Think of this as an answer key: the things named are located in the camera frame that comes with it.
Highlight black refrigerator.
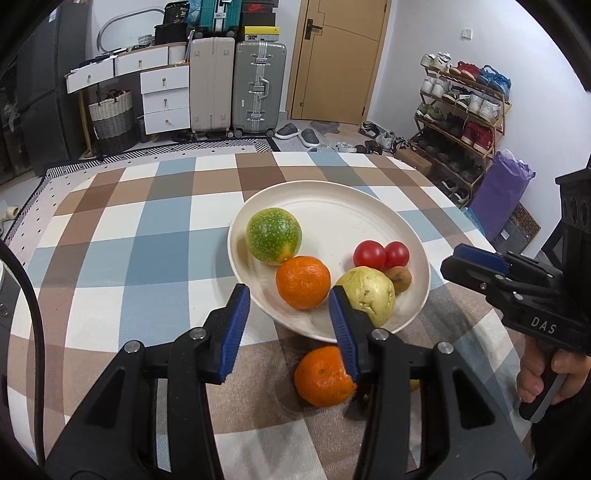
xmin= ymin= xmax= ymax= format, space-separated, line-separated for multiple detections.
xmin=16 ymin=2 xmax=90 ymax=162

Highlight rows of shoes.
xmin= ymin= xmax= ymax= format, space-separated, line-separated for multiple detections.
xmin=416 ymin=52 xmax=512 ymax=195

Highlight teal suitcase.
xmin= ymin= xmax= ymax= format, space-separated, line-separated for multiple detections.
xmin=198 ymin=0 xmax=243 ymax=27

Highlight wooden door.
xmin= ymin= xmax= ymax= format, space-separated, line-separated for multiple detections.
xmin=286 ymin=0 xmax=391 ymax=126

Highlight white desk with drawers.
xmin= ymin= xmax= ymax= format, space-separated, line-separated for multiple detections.
xmin=65 ymin=44 xmax=192 ymax=158

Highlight sneakers on floor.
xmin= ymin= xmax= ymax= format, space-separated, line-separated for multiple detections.
xmin=358 ymin=122 xmax=410 ymax=156

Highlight cardboard box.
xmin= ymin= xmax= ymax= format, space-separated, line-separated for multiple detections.
xmin=396 ymin=148 xmax=433 ymax=176

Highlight grey floor mat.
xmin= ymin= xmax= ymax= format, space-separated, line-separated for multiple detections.
xmin=308 ymin=120 xmax=341 ymax=140

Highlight brown doormat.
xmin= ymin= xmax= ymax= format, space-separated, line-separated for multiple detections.
xmin=492 ymin=203 xmax=542 ymax=255

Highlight silver grey suitcase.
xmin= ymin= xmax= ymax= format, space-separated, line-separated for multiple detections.
xmin=232 ymin=41 xmax=288 ymax=137

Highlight orange mandarin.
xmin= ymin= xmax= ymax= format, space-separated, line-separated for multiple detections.
xmin=276 ymin=255 xmax=332 ymax=310
xmin=294 ymin=346 xmax=358 ymax=408

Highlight yellow-green pear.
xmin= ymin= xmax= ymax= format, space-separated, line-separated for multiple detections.
xmin=335 ymin=266 xmax=396 ymax=327

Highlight cream round plate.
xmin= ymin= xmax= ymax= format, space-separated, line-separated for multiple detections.
xmin=228 ymin=181 xmax=431 ymax=343

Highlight wooden shoe rack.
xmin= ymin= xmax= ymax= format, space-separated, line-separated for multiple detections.
xmin=409 ymin=65 xmax=513 ymax=206

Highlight person's right hand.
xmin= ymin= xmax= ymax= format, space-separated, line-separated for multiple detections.
xmin=516 ymin=339 xmax=591 ymax=407

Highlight black cable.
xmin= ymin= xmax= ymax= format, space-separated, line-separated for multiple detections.
xmin=0 ymin=242 xmax=47 ymax=467

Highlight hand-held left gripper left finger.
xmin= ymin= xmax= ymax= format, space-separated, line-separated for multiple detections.
xmin=44 ymin=283 xmax=251 ymax=480

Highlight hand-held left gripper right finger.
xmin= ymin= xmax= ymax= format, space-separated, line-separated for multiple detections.
xmin=328 ymin=285 xmax=534 ymax=480

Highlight purple bag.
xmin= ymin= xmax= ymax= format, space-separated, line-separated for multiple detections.
xmin=468 ymin=150 xmax=536 ymax=241

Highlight beige suitcase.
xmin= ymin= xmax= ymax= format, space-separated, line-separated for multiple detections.
xmin=190 ymin=36 xmax=236 ymax=135

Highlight red cherry tomato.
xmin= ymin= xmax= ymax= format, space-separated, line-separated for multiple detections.
xmin=353 ymin=240 xmax=387 ymax=271
xmin=384 ymin=241 xmax=411 ymax=269

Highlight green speckled round melon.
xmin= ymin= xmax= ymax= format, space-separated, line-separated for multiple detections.
xmin=245 ymin=208 xmax=303 ymax=266

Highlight checkered tablecloth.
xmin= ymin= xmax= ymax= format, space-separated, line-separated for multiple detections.
xmin=7 ymin=150 xmax=536 ymax=480

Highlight curved metal tube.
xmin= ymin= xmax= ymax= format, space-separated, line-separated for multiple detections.
xmin=97 ymin=8 xmax=160 ymax=54

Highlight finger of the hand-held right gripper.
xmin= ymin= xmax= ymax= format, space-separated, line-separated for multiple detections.
xmin=452 ymin=243 xmax=513 ymax=278
xmin=440 ymin=256 xmax=507 ymax=296

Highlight wicker laundry basket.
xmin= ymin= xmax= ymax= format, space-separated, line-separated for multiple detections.
xmin=89 ymin=90 xmax=135 ymax=142

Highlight black storage box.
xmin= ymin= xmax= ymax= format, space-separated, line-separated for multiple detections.
xmin=154 ymin=23 xmax=192 ymax=46

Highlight black paper bag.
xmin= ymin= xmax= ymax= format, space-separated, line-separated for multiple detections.
xmin=164 ymin=2 xmax=191 ymax=27

